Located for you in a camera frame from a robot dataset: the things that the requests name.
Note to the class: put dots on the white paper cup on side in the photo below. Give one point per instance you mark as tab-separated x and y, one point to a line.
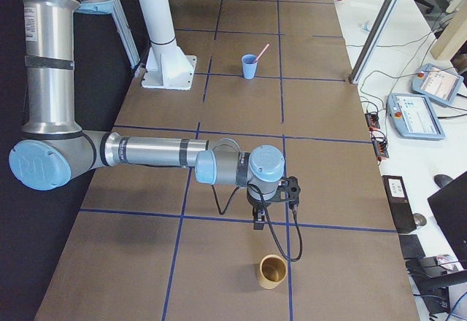
367	26

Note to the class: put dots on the pink chopstick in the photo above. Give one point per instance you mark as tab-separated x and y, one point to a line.
260	54

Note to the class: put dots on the teach pendant tablet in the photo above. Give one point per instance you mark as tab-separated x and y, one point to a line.
413	117
439	85

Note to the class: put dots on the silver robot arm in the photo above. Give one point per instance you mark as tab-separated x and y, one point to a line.
55	148

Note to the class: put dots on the orange black adapter far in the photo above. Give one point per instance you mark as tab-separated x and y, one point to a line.
372	120

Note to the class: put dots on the orange black adapter near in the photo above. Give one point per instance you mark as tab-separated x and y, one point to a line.
380	147

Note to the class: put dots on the black power box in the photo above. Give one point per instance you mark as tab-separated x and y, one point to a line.
399	204

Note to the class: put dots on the brown paper table cover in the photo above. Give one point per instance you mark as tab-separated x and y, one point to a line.
154	244

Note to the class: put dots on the orange black adapter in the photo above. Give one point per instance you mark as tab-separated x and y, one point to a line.
380	147
372	120

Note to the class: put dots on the far teach pendant tablet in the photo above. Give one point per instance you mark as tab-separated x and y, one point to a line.
439	85

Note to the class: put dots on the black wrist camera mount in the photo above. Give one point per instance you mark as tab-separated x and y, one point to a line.
288	191

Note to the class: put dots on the white mounting pillar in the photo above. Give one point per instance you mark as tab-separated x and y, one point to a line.
167	66

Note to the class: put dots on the black computer mouse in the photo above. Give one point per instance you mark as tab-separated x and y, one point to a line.
442	180

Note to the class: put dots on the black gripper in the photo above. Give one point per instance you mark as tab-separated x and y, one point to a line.
260	201

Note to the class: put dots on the near teach pendant tablet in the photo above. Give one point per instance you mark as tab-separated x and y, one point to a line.
413	117

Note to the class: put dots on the aluminium frame post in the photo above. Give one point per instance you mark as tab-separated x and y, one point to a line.
372	40

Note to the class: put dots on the blue ribbed paper cup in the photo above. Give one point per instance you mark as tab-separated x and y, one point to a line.
249	66

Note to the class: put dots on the black monitor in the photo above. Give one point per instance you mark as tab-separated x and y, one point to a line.
448	206

